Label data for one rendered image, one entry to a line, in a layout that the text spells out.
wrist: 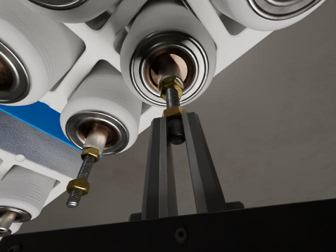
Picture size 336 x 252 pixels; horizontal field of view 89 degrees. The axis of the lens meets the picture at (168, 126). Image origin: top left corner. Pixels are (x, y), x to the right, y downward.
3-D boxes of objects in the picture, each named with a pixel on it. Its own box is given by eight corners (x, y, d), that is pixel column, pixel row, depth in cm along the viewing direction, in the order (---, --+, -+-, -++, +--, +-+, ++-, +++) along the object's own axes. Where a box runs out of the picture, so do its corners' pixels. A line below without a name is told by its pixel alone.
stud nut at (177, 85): (155, 88, 14) (155, 93, 14) (169, 73, 13) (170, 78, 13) (172, 101, 15) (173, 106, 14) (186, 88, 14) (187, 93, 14)
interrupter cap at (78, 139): (105, 98, 18) (103, 101, 18) (140, 141, 23) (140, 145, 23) (52, 121, 20) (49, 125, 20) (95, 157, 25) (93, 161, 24)
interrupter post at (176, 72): (183, 79, 17) (187, 96, 15) (160, 84, 18) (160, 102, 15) (178, 56, 16) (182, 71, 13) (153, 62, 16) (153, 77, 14)
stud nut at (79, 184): (81, 176, 16) (78, 184, 15) (94, 185, 17) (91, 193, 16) (65, 181, 16) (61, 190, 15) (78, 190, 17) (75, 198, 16)
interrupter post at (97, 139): (101, 122, 21) (93, 142, 18) (113, 135, 22) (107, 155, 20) (85, 129, 21) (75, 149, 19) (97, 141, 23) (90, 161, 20)
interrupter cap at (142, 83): (210, 95, 19) (211, 98, 18) (143, 109, 20) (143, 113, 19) (204, 16, 14) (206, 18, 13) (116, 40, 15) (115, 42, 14)
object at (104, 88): (129, 39, 31) (106, 88, 17) (153, 83, 37) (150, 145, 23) (87, 61, 33) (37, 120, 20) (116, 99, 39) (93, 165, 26)
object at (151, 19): (194, 49, 33) (220, 102, 19) (146, 61, 34) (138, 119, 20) (187, -14, 26) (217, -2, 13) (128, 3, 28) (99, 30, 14)
